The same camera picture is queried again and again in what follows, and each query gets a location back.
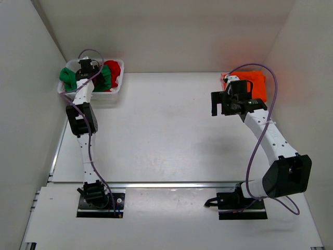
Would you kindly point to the red t shirt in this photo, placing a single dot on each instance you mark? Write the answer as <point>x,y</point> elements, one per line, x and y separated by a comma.
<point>115,71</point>

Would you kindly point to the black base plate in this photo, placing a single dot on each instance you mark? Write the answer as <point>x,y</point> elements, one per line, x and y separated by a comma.
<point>103,209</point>
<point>233,206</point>

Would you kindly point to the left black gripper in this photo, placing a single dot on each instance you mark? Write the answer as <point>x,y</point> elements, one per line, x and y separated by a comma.
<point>96,69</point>

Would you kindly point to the aluminium rail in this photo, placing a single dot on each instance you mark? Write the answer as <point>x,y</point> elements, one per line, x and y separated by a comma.
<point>172,185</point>

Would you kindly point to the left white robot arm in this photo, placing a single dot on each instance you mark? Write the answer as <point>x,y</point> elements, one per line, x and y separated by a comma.
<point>84,125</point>

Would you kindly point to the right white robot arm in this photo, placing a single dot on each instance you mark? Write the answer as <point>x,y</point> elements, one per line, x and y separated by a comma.
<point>288,171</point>

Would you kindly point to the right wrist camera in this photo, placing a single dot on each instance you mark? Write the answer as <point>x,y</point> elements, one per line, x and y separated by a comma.
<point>230,78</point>

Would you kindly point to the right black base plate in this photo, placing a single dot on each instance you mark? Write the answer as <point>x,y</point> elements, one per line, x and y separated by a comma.
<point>233,206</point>

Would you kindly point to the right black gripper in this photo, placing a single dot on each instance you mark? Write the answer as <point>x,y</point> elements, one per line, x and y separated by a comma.
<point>220,98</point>

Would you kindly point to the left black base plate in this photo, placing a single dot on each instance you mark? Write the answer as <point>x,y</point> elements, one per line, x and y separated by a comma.
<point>103,209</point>

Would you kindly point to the orange folded t shirt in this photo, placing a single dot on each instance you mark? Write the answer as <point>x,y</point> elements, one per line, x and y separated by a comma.
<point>258,79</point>

